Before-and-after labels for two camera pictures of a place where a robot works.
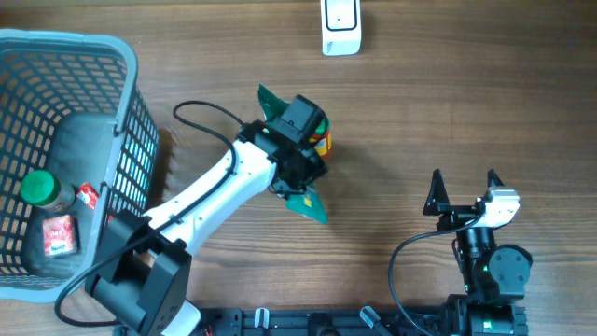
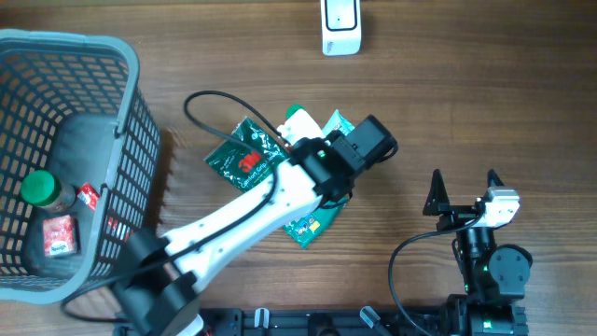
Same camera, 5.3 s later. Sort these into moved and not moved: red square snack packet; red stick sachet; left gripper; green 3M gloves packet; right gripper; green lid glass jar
Moved: left gripper; green 3M gloves packet
Not moved: green lid glass jar; red square snack packet; right gripper; red stick sachet
